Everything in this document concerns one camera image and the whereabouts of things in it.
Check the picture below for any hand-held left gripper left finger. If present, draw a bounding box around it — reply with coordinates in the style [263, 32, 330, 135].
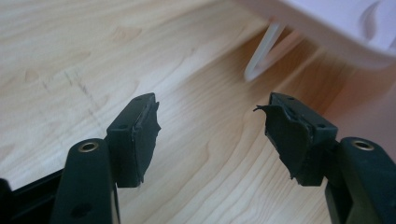
[49, 91, 163, 224]

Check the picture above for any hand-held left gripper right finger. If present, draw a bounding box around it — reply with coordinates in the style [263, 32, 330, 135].
[252, 91, 396, 224]

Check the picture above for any white plastic rack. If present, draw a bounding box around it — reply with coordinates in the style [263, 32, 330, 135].
[233, 0, 396, 82]

